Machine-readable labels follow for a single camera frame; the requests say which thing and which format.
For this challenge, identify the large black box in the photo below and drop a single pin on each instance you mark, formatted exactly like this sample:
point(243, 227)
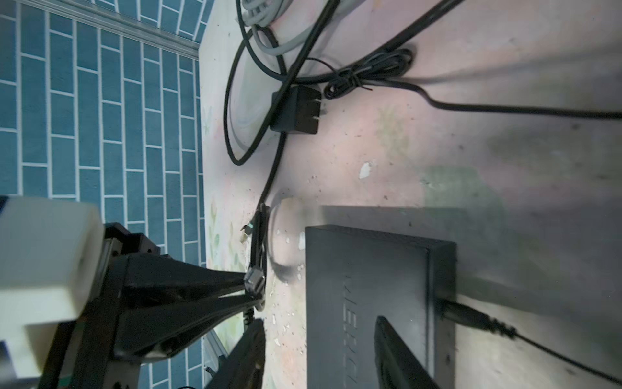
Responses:
point(353, 276)

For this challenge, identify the aluminium front rail frame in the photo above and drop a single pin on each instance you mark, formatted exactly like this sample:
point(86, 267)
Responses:
point(213, 354)

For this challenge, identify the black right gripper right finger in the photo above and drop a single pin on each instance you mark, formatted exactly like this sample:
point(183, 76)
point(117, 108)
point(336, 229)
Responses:
point(397, 367)

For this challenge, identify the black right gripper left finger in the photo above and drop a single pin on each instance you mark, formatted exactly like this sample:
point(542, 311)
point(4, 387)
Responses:
point(245, 366)

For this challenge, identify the black power adapter with cord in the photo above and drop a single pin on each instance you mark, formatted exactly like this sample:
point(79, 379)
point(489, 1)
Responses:
point(301, 107)

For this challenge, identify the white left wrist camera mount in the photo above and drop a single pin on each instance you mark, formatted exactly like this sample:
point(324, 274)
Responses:
point(50, 251)

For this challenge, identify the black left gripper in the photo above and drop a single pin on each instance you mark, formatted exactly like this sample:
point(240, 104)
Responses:
point(83, 353)

